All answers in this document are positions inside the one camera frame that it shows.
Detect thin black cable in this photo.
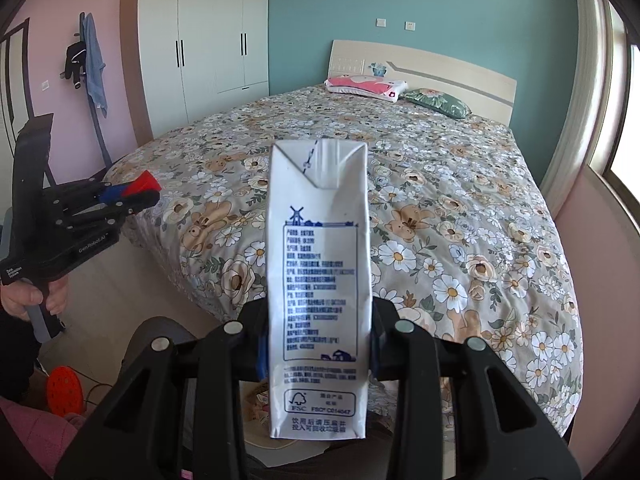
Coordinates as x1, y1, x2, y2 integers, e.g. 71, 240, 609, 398
82, 372, 118, 408

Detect white round waste bin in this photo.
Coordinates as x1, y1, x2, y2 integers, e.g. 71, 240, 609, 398
240, 380, 281, 466

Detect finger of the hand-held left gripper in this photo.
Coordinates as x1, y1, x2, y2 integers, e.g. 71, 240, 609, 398
42, 177, 133, 216
60, 191, 163, 233

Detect white curtain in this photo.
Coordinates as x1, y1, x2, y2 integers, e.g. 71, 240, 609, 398
542, 0, 610, 206

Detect orange perforated plastic object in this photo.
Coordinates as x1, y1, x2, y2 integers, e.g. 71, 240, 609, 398
45, 366, 85, 417

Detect bed with floral cover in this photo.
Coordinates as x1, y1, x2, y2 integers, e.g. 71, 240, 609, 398
102, 82, 583, 441

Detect black coat rack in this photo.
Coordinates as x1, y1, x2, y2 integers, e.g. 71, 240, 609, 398
72, 12, 115, 171

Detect blue towel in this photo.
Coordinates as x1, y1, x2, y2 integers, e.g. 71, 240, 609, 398
82, 12, 107, 120

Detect black jacket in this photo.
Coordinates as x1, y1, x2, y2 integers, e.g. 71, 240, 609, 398
62, 42, 89, 89

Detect white wardrobe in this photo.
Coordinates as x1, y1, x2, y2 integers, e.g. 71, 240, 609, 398
119, 0, 271, 146

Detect pink fuzzy clothing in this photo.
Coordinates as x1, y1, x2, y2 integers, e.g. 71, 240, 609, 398
0, 397, 77, 480

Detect person's left hand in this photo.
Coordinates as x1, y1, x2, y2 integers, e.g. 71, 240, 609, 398
0, 277, 71, 321

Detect white milk carton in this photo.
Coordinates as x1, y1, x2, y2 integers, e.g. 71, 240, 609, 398
265, 139, 373, 443

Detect green floral pillow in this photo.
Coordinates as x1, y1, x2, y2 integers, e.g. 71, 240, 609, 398
400, 87, 473, 120

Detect person's grey trousers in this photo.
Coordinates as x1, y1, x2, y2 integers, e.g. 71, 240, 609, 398
117, 316, 401, 480

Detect pink printed pillow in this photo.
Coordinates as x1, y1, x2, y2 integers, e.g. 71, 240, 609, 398
325, 74, 408, 102

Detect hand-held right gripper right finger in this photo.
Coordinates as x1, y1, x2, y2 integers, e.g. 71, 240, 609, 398
369, 297, 583, 480

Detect beige bed headboard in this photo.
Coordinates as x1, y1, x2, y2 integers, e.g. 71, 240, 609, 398
327, 39, 517, 126

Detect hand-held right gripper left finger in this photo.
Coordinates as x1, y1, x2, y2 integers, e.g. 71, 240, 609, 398
54, 300, 273, 480

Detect window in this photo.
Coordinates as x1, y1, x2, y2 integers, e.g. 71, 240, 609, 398
590, 0, 640, 201

